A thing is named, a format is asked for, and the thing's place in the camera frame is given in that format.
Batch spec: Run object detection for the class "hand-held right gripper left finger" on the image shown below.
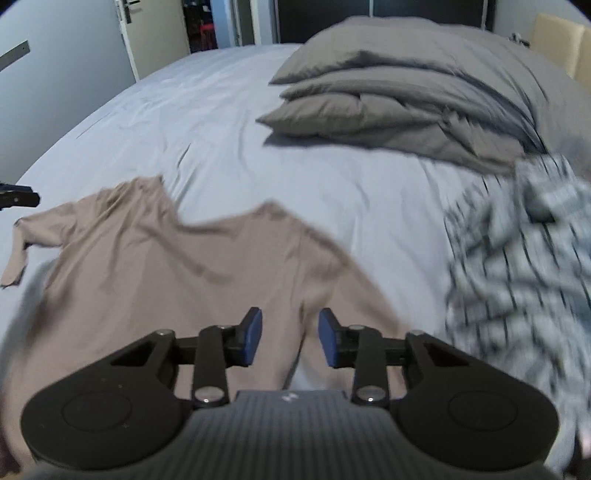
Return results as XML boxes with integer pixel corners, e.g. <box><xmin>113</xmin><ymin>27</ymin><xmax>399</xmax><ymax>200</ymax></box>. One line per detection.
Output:
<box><xmin>99</xmin><ymin>307</ymin><xmax>263</xmax><ymax>409</ymax></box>

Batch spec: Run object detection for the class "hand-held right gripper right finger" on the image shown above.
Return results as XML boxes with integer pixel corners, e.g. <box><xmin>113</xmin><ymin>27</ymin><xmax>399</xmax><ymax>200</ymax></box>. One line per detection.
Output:
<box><xmin>318</xmin><ymin>308</ymin><xmax>483</xmax><ymax>408</ymax></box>

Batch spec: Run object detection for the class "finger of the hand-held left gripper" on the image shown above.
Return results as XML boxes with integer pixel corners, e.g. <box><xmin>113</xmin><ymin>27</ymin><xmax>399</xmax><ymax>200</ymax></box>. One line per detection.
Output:
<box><xmin>0</xmin><ymin>181</ymin><xmax>41</xmax><ymax>212</ymax></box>

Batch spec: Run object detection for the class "beige long-sleeve shirt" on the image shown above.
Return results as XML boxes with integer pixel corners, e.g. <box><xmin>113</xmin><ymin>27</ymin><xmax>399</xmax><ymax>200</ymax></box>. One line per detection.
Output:
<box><xmin>0</xmin><ymin>175</ymin><xmax>416</xmax><ymax>472</ymax></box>

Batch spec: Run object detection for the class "grey striped garment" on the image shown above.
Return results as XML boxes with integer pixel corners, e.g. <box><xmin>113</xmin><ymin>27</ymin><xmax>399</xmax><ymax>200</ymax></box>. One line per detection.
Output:
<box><xmin>443</xmin><ymin>154</ymin><xmax>591</xmax><ymax>462</ymax></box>

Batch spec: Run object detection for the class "bed with light blue sheet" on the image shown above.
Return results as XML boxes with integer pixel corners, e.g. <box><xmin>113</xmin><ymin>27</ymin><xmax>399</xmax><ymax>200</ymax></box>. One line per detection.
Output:
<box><xmin>0</xmin><ymin>44</ymin><xmax>591</xmax><ymax>480</ymax></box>

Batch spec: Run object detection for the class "cream room door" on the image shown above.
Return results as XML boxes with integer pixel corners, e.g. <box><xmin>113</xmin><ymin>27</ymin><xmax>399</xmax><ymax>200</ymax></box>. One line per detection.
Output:
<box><xmin>111</xmin><ymin>0</ymin><xmax>191</xmax><ymax>81</ymax></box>

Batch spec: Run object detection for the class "red chair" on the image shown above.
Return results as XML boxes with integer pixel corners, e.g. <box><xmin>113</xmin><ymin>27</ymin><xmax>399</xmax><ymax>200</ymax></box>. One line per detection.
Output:
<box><xmin>191</xmin><ymin>21</ymin><xmax>218</xmax><ymax>51</ymax></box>

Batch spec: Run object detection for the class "folded grey duvet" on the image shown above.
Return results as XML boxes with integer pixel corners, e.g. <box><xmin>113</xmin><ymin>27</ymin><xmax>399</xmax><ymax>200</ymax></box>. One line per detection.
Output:
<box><xmin>256</xmin><ymin>16</ymin><xmax>591</xmax><ymax>174</ymax></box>

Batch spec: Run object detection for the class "cream padded headboard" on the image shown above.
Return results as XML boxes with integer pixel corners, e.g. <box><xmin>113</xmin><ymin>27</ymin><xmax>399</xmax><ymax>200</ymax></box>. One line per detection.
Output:
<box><xmin>529</xmin><ymin>13</ymin><xmax>591</xmax><ymax>88</ymax></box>

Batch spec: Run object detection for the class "white door frame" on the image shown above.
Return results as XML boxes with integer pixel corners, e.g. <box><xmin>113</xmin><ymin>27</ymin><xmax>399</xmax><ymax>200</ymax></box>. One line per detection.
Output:
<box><xmin>233</xmin><ymin>0</ymin><xmax>278</xmax><ymax>47</ymax></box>

